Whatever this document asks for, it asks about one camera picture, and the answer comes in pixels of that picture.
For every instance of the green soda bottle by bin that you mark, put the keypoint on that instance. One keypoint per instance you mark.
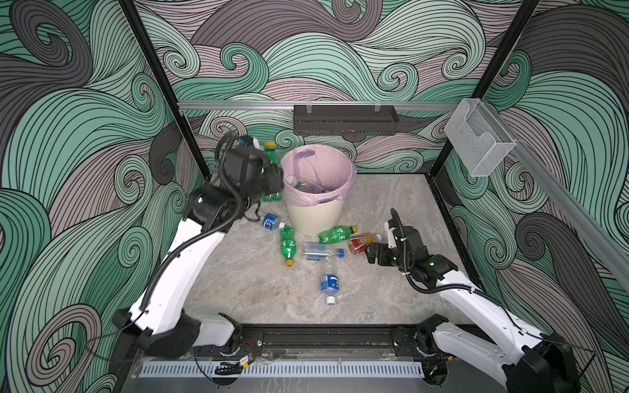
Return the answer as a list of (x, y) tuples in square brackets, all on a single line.
[(337, 234)]

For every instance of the cream ribbed waste bin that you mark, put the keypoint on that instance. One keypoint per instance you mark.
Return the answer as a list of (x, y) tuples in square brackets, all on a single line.
[(312, 220)]

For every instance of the black wall-mounted tray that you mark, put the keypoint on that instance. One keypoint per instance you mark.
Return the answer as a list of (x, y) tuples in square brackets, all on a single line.
[(344, 120)]

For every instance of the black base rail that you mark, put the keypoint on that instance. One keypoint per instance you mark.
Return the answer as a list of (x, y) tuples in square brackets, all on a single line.
[(267, 339)]

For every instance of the clear acrylic wall holder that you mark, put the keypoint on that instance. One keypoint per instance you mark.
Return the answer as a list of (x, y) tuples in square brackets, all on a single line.
[(479, 136)]

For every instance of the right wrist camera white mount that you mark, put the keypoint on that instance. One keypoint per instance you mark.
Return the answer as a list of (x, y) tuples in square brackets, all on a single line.
[(398, 235)]

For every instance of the aluminium rail right wall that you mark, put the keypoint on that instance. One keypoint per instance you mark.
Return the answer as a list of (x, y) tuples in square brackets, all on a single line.
[(536, 149)]

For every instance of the clear bottle blue label white cap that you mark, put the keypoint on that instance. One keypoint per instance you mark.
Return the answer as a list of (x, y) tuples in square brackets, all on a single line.
[(271, 222)]

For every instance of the white slotted cable duct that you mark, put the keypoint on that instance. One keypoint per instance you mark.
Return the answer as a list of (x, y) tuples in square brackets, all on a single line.
[(288, 369)]

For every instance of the aluminium rail back wall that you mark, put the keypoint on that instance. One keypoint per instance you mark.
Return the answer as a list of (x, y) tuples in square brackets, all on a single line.
[(249, 105)]

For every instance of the pink plastic bin liner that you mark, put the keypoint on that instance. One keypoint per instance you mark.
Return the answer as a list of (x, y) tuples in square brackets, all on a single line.
[(322, 165)]

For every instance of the clear bottle blue label centre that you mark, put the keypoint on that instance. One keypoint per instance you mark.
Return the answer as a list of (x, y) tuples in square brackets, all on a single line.
[(329, 283)]

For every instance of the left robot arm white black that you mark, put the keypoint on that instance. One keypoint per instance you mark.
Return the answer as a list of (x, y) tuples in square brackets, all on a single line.
[(157, 319)]

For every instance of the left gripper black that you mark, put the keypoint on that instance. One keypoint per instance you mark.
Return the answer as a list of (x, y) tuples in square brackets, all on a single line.
[(274, 179)]

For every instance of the clear bottle blue red insert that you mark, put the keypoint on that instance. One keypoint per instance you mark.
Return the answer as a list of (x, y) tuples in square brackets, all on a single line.
[(304, 187)]

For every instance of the clear bottle pale blue label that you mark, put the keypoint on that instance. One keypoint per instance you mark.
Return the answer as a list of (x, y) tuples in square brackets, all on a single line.
[(314, 251)]

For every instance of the red orange drink bottle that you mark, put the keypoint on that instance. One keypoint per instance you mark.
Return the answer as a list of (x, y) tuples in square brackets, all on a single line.
[(358, 244)]

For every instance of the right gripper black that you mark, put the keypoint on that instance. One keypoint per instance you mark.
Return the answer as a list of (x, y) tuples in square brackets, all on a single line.
[(383, 249)]

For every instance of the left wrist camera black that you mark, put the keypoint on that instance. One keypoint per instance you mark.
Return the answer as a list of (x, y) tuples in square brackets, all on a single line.
[(241, 158)]

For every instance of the aluminium rail wall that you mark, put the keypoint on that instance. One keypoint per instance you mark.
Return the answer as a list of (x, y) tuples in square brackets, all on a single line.
[(536, 149), (249, 105)]

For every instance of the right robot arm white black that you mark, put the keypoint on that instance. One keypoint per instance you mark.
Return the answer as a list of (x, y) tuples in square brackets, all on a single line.
[(514, 353)]

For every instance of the green soda bottle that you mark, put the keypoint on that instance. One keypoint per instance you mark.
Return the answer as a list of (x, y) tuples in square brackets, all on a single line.
[(337, 234), (270, 150), (288, 245)]

